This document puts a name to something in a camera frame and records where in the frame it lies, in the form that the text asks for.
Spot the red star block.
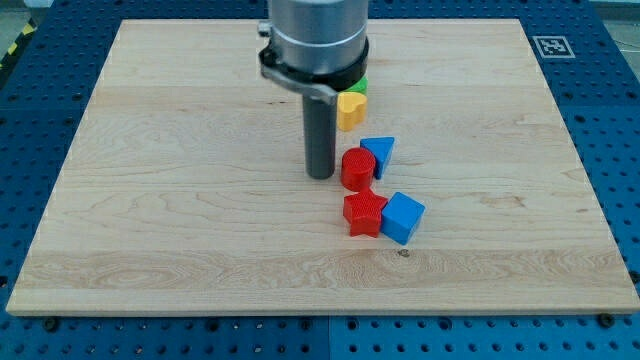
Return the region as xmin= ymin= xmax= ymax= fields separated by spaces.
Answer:
xmin=343 ymin=188 xmax=388 ymax=238

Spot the light wooden board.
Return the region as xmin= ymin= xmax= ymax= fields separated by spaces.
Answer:
xmin=7 ymin=19 xmax=639 ymax=317

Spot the yellow heart block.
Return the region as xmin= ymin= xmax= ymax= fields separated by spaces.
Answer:
xmin=337 ymin=92 xmax=368 ymax=132

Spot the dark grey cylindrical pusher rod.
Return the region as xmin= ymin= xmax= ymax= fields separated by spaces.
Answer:
xmin=302 ymin=96 xmax=337 ymax=180

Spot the white fiducial marker tag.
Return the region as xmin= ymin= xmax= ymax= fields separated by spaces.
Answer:
xmin=533 ymin=35 xmax=575 ymax=59

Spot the green block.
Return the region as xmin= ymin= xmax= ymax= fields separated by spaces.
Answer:
xmin=346 ymin=76 xmax=368 ymax=95

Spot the red cylinder block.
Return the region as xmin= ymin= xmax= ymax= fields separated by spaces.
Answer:
xmin=341 ymin=147 xmax=376 ymax=192

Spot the blue triangle block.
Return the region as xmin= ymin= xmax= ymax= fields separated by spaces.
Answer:
xmin=360 ymin=137 xmax=395 ymax=180

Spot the blue cube block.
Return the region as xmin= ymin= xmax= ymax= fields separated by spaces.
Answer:
xmin=380 ymin=192 xmax=426 ymax=245

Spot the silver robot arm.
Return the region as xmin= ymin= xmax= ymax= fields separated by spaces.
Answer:
xmin=258 ymin=0 xmax=369 ymax=179

